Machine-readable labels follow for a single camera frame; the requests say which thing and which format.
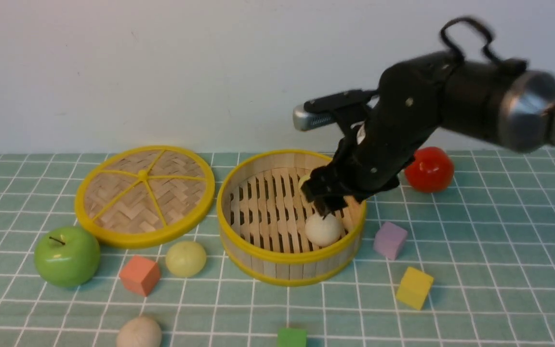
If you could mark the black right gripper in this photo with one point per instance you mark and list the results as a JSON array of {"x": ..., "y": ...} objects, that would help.
[{"x": 403, "y": 116}]

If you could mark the white bun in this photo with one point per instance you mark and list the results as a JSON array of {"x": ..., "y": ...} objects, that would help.
[{"x": 323, "y": 231}]

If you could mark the pale yellow bun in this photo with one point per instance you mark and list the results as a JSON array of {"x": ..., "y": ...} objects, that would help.
[{"x": 186, "y": 259}]

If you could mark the beige bun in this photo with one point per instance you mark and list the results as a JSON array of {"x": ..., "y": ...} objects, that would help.
[{"x": 140, "y": 332}]

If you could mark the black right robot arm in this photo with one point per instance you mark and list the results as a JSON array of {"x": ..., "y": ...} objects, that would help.
[{"x": 501, "y": 103}]

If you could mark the yellow bamboo steamer tray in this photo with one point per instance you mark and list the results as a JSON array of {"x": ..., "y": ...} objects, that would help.
[{"x": 262, "y": 213}]

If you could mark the yellow woven steamer lid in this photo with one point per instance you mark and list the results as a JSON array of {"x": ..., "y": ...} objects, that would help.
[{"x": 145, "y": 197}]

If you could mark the red pomegranate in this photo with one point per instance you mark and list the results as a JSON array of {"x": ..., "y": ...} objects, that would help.
[{"x": 432, "y": 170}]

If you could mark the pink foam cube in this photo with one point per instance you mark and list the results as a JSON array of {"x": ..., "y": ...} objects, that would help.
[{"x": 390, "y": 240}]

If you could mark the green checkered tablecloth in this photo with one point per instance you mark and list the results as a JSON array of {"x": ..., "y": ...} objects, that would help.
[{"x": 488, "y": 241}]

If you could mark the yellow foam cube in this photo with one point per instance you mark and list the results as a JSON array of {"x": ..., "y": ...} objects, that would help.
[{"x": 414, "y": 288}]

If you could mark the green foam cube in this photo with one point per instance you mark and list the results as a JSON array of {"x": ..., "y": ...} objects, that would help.
[{"x": 292, "y": 337}]

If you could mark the orange foam cube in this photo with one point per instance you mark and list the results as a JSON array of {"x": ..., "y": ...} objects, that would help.
[{"x": 140, "y": 275}]

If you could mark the green apple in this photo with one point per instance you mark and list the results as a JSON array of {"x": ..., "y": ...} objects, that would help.
[{"x": 67, "y": 256}]

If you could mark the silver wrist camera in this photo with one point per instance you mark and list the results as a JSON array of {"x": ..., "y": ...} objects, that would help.
[{"x": 347, "y": 109}]

